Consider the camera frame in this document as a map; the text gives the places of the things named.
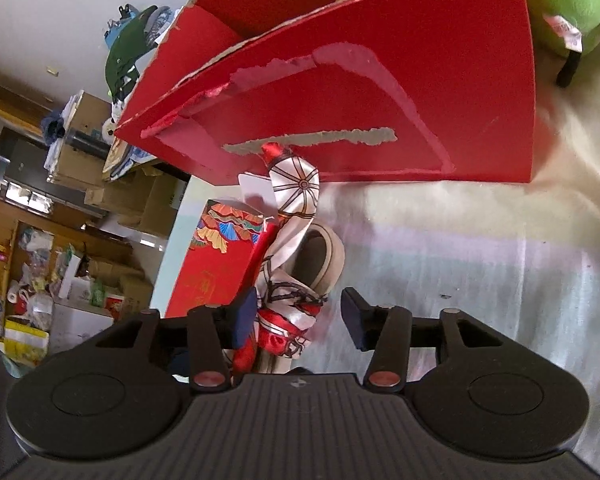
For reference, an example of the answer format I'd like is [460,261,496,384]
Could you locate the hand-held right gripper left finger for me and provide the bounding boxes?
[95,287,259,395]

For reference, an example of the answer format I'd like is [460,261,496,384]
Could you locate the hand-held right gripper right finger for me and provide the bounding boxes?
[340,287,506,393]

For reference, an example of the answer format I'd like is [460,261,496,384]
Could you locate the red patterned gift box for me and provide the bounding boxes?
[165,199,281,318]

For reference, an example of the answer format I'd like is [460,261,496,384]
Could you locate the beige tape roll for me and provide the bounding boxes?
[257,224,346,376]

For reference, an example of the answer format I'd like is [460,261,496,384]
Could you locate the patterned silk scarf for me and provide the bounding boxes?
[230,142,328,376]

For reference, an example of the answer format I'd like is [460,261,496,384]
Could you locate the red cardboard box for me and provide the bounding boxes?
[114,0,537,196]

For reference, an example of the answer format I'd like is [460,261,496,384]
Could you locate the flat cardboard box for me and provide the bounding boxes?
[85,170,183,238]

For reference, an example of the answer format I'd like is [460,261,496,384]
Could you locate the white storage box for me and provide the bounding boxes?
[50,300,127,357]

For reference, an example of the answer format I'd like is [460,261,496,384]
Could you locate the yellow bag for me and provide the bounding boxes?
[2,320,51,367]

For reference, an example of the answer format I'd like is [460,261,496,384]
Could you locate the large cardboard box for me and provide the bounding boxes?
[45,91,112,192]

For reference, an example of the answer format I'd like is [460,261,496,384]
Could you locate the black cylinder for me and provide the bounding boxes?
[66,129,113,157]

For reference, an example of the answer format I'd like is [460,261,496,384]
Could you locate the wooden cabinet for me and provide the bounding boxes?
[0,80,151,361]

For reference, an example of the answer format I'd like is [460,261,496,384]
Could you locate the dark blue cloth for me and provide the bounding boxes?
[41,112,71,143]

